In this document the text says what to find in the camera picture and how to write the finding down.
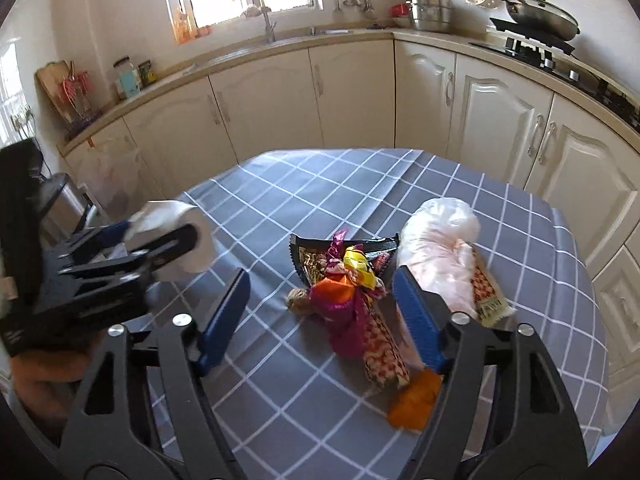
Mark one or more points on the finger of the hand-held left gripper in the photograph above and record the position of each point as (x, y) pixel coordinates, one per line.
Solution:
(172, 246)
(114, 234)

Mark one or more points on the beige patterned snack packet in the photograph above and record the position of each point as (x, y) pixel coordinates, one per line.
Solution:
(492, 295)

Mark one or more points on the magenta orange foil wrapper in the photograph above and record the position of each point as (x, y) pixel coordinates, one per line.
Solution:
(340, 310)

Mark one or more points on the red chopstick rack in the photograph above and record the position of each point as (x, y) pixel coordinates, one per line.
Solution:
(77, 97)

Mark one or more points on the red white patterned packet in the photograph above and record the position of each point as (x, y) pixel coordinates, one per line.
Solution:
(382, 350)

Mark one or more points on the cream base cabinets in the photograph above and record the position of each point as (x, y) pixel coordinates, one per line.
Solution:
(350, 100)

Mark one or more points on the wooden cutting board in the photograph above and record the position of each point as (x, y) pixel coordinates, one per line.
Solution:
(52, 90)

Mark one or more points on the grey checkered tablecloth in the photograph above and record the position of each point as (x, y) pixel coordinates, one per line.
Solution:
(320, 195)

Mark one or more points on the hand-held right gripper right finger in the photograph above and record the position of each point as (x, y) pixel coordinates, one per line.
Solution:
(417, 320)

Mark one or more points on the glass jar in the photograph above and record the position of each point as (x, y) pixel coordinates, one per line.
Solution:
(121, 67)

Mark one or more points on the wall outlet with plugs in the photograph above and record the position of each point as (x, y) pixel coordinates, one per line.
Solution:
(22, 118)

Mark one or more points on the steel steamer pot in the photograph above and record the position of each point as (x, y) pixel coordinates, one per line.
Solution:
(430, 12)

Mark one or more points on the brown walnut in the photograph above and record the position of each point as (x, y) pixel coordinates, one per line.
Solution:
(297, 302)

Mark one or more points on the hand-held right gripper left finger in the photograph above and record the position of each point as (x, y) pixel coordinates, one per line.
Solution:
(222, 320)

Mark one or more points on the white plastic bag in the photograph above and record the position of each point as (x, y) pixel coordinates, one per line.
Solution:
(440, 260)
(115, 180)

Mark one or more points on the steel sink faucet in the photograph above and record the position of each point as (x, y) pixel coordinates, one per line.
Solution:
(267, 15)

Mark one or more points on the steel wok with lid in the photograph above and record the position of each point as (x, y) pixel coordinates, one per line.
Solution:
(542, 17)

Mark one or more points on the yellow candy wrapper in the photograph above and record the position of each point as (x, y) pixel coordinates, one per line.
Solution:
(359, 262)

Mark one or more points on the black foil snack wrapper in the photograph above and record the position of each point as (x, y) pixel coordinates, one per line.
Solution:
(312, 255)

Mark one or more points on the black gas stove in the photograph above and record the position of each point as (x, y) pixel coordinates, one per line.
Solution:
(560, 57)

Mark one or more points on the person's left hand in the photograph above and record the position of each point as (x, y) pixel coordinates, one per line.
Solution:
(42, 380)

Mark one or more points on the red pot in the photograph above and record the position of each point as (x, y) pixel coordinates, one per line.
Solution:
(399, 10)

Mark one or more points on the orange snack packet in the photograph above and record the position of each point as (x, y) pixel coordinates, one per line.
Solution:
(415, 400)

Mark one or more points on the orange window decoration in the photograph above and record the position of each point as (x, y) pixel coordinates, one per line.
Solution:
(182, 25)

